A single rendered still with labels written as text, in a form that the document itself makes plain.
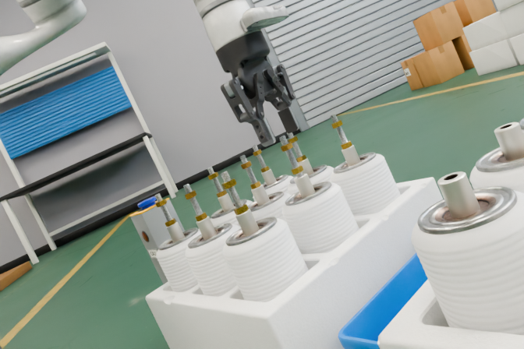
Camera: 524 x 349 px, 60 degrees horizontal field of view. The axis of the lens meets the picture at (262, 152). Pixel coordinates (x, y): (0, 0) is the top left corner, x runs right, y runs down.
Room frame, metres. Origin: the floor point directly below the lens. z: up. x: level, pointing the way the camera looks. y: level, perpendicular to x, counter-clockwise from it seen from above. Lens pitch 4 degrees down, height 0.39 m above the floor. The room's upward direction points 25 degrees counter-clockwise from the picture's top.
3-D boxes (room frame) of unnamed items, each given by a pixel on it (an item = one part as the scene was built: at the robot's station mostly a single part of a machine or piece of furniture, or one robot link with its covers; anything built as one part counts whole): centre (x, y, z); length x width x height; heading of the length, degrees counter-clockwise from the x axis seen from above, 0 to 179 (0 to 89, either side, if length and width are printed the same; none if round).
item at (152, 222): (0.95, 0.27, 0.16); 0.07 x 0.07 x 0.31; 37
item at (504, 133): (0.42, -0.22, 0.26); 0.02 x 0.02 x 0.03
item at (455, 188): (0.35, -0.13, 0.26); 0.02 x 0.02 x 0.03
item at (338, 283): (0.77, 0.03, 0.09); 0.39 x 0.39 x 0.18; 37
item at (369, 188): (0.74, -0.13, 0.16); 0.10 x 0.10 x 0.18
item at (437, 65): (4.01, -1.75, 0.15); 0.30 x 0.24 x 0.30; 6
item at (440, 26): (4.03, -1.90, 0.45); 0.30 x 0.24 x 0.30; 9
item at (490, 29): (3.05, -1.89, 0.27); 0.39 x 0.39 x 0.18; 10
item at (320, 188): (0.67, -0.04, 0.25); 0.08 x 0.08 x 0.01
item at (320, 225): (0.67, -0.04, 0.16); 0.10 x 0.10 x 0.18
